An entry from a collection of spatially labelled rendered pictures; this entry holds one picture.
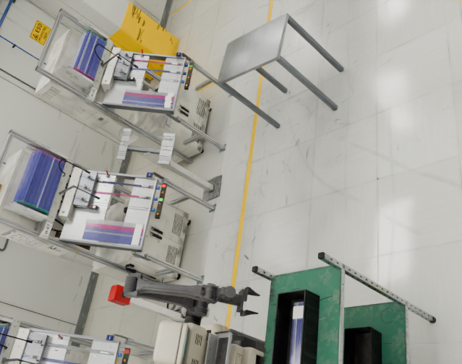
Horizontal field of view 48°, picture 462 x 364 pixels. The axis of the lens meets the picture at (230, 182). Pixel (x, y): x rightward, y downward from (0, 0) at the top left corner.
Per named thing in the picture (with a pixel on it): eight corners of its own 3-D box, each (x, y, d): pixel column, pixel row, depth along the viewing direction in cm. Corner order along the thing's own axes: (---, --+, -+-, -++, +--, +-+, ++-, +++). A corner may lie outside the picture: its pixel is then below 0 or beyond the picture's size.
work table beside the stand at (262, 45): (337, 110, 441) (277, 56, 395) (276, 128, 491) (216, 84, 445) (343, 67, 459) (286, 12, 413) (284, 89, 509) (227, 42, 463)
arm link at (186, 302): (123, 279, 258) (118, 298, 253) (128, 271, 247) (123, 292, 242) (207, 298, 269) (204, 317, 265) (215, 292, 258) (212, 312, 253)
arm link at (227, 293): (205, 284, 247) (203, 302, 243) (212, 277, 237) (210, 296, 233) (229, 289, 250) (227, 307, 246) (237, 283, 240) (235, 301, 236)
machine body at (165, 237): (194, 216, 526) (145, 191, 490) (181, 282, 492) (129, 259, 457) (155, 229, 569) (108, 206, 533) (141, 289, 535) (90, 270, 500)
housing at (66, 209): (87, 175, 474) (82, 167, 462) (71, 223, 451) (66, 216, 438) (78, 174, 475) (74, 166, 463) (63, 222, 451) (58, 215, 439)
